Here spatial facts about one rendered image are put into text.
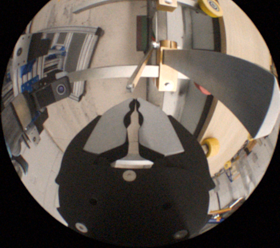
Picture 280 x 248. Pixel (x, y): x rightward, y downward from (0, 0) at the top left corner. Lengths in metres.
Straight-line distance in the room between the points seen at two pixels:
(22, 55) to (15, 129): 0.33
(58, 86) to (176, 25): 0.53
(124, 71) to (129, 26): 0.94
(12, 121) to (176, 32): 0.64
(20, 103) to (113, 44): 1.06
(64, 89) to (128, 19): 1.07
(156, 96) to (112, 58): 0.81
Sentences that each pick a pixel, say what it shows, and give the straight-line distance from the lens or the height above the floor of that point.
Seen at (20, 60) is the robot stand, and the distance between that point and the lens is 0.49.
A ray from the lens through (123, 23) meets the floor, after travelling 1.19.
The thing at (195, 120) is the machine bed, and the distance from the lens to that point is 0.52.
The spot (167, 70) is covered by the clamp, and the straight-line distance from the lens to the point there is 0.25.
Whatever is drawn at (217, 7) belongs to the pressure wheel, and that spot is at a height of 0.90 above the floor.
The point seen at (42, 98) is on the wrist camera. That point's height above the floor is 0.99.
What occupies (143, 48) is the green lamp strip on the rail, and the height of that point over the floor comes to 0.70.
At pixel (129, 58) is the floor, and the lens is 1.12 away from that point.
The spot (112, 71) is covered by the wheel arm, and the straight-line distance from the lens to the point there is 0.26.
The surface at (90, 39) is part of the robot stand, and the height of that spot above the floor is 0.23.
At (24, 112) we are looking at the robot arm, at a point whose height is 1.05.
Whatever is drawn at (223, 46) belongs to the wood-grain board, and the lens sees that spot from 0.34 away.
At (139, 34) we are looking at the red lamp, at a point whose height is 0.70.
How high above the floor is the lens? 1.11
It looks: 59 degrees down
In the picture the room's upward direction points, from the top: 178 degrees clockwise
